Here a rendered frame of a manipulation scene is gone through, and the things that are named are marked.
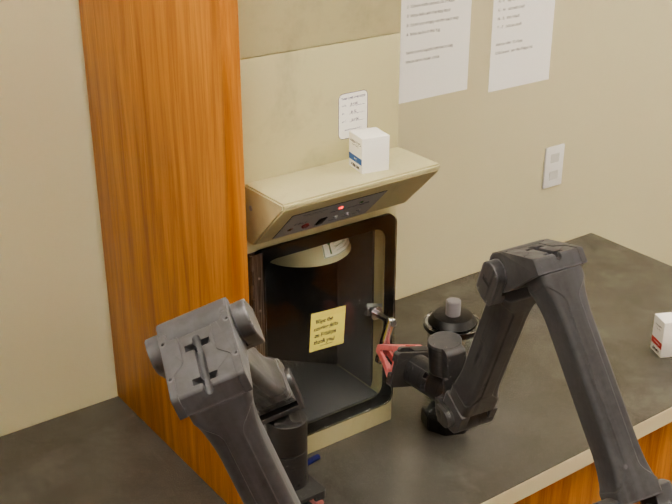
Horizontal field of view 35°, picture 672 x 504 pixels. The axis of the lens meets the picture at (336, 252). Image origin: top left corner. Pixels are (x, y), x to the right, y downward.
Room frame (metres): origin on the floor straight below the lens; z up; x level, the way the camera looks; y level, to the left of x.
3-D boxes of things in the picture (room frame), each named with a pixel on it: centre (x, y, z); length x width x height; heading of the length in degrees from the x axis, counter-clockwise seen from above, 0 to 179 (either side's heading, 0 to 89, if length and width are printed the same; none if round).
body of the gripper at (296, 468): (1.24, 0.07, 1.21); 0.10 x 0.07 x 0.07; 36
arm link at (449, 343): (1.51, -0.19, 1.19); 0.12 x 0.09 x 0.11; 23
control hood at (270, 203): (1.63, -0.01, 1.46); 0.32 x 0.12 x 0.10; 126
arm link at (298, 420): (1.24, 0.07, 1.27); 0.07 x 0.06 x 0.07; 9
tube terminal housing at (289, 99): (1.78, 0.09, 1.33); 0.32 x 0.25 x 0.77; 126
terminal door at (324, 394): (1.67, 0.02, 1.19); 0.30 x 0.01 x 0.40; 126
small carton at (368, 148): (1.66, -0.05, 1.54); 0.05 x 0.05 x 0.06; 25
